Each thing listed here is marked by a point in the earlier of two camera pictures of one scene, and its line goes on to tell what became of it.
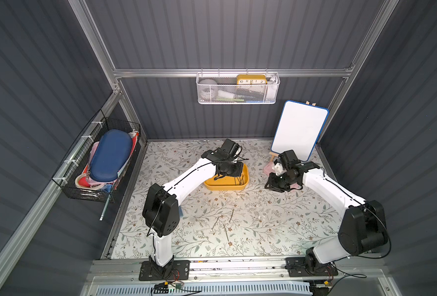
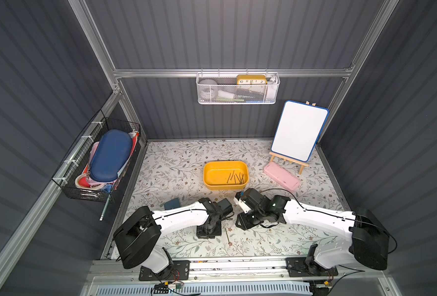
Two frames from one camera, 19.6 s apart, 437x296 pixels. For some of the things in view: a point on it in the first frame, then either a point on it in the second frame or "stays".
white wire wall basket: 237,88 stays
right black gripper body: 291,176 → 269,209
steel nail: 226,233 stays
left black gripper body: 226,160 → 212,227
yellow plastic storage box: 229,183 stays
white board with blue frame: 298,128 stays
